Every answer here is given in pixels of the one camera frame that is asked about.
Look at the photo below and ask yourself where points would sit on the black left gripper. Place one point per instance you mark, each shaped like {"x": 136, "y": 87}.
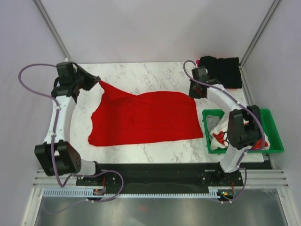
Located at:
{"x": 92, "y": 80}

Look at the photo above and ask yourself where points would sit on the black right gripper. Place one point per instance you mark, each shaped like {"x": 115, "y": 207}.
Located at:
{"x": 192, "y": 94}

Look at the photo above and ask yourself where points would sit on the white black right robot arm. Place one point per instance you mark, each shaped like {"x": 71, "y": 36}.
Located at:
{"x": 244, "y": 126}

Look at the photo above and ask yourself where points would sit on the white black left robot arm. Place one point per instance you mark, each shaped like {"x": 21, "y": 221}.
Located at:
{"x": 56, "y": 155}

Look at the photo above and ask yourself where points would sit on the grey t-shirt in bin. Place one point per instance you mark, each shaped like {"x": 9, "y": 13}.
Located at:
{"x": 212, "y": 121}

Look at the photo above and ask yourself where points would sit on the folded black t-shirt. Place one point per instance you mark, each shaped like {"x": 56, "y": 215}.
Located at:
{"x": 225, "y": 70}

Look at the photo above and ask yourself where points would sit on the white red printed t-shirt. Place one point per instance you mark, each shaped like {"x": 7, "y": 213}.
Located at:
{"x": 219, "y": 138}

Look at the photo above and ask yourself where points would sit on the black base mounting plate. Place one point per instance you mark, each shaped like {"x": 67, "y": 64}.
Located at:
{"x": 203, "y": 174}

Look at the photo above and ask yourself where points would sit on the green plastic bin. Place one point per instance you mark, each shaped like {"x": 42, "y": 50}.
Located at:
{"x": 268, "y": 126}

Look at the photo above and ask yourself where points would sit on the aluminium frame post right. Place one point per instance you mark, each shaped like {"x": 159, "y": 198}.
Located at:
{"x": 261, "y": 29}

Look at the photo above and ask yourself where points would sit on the aluminium frame post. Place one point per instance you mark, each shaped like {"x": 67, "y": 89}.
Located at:
{"x": 51, "y": 27}
{"x": 261, "y": 29}

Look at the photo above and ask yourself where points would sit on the aluminium frame post left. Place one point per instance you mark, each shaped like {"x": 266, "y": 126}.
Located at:
{"x": 51, "y": 27}

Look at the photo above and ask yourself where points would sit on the aluminium rail right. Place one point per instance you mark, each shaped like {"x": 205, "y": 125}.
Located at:
{"x": 266, "y": 179}

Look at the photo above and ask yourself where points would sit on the aluminium rail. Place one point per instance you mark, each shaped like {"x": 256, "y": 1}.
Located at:
{"x": 43, "y": 181}
{"x": 266, "y": 179}

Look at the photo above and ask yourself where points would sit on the aluminium rail left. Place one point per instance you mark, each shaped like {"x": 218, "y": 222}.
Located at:
{"x": 43, "y": 181}

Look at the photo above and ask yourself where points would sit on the white slotted cable duct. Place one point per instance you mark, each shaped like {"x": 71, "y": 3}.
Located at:
{"x": 105, "y": 193}

